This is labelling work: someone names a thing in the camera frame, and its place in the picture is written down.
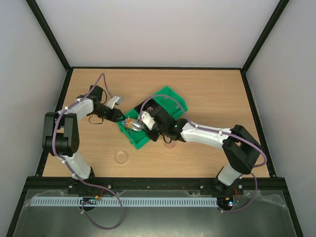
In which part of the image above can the clear glass jar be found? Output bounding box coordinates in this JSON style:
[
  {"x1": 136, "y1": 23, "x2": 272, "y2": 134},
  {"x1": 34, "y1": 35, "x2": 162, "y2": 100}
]
[{"x1": 163, "y1": 141, "x2": 176, "y2": 149}]

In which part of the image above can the metal scoop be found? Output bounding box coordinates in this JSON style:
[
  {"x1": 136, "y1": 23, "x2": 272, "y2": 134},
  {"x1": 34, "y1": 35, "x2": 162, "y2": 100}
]
[{"x1": 122, "y1": 118, "x2": 144, "y2": 132}]

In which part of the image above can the clear jar lid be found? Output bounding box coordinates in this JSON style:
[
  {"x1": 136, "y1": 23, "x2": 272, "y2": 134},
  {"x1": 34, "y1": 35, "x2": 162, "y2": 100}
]
[{"x1": 114, "y1": 151, "x2": 128, "y2": 165}]

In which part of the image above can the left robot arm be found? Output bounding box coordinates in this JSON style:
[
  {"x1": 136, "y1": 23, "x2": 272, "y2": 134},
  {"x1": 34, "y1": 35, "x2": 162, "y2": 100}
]
[{"x1": 42, "y1": 85, "x2": 125, "y2": 180}]

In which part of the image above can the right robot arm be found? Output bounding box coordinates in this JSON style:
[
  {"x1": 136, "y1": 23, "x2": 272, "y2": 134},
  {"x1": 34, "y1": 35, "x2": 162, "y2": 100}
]
[{"x1": 140, "y1": 107, "x2": 262, "y2": 194}]

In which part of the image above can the green bin with wrapped candies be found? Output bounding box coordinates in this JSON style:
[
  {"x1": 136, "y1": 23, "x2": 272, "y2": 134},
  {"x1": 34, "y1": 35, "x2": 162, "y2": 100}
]
[{"x1": 117, "y1": 109, "x2": 150, "y2": 150}]

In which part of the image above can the green bin with gummy candies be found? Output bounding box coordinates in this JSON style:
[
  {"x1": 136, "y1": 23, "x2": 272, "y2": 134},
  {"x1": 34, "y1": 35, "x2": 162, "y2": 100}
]
[{"x1": 154, "y1": 86, "x2": 188, "y2": 119}]

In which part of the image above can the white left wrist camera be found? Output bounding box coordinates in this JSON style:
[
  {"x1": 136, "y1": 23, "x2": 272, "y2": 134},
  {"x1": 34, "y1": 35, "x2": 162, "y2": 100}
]
[{"x1": 106, "y1": 96, "x2": 123, "y2": 109}]

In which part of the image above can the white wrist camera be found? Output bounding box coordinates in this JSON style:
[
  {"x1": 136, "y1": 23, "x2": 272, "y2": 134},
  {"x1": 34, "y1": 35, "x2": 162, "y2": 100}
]
[
  {"x1": 140, "y1": 111, "x2": 156, "y2": 130},
  {"x1": 106, "y1": 96, "x2": 123, "y2": 109}
]

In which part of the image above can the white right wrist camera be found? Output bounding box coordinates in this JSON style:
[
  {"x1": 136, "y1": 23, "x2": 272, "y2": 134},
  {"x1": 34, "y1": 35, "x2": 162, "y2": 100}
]
[{"x1": 140, "y1": 111, "x2": 156, "y2": 130}]

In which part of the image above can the black aluminium frame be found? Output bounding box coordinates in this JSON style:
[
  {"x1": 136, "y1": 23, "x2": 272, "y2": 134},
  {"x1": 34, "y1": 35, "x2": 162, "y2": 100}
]
[{"x1": 6, "y1": 0, "x2": 303, "y2": 237}]

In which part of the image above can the slotted grey cable duct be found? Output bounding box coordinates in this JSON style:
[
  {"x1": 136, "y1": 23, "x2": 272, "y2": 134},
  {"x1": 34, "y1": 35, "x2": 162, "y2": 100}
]
[{"x1": 30, "y1": 197, "x2": 218, "y2": 207}]

